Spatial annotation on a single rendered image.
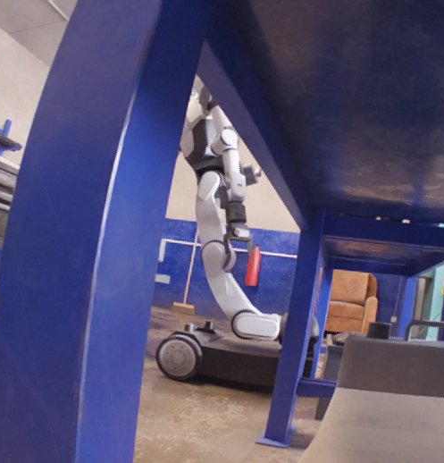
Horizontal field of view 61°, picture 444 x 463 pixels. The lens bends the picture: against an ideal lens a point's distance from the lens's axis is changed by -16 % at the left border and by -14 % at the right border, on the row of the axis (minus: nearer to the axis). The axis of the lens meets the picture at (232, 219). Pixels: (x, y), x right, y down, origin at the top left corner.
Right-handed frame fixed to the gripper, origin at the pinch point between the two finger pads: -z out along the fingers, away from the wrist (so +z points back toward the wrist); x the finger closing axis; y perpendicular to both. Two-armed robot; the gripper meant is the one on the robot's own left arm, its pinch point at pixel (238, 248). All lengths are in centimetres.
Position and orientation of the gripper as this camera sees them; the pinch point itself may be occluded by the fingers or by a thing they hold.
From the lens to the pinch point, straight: 179.8
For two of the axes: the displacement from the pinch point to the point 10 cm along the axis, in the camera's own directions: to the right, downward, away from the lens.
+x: -8.8, -0.9, -4.6
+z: -0.8, -9.4, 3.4
